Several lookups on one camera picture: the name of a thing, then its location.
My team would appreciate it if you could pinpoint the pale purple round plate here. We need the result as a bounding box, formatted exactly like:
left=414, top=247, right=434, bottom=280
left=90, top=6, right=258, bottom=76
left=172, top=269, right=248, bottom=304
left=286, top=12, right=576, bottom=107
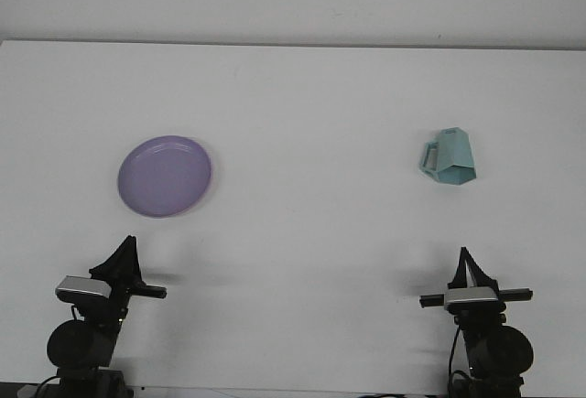
left=116, top=134, right=216, bottom=221

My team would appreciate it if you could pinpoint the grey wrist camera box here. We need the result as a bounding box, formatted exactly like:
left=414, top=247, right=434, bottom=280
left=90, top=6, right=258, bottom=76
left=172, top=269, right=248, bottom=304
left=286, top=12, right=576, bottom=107
left=444, top=286, right=501, bottom=311
left=54, top=274, right=113, bottom=301

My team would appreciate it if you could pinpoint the pale blue angular cup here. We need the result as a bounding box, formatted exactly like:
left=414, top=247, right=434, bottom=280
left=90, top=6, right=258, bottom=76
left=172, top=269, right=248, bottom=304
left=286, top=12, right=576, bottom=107
left=418, top=126, right=479, bottom=188

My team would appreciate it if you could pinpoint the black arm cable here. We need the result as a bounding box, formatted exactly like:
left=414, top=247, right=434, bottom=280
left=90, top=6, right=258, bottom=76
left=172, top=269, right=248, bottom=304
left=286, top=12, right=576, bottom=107
left=35, top=305, right=88, bottom=394
left=446, top=317, right=464, bottom=385

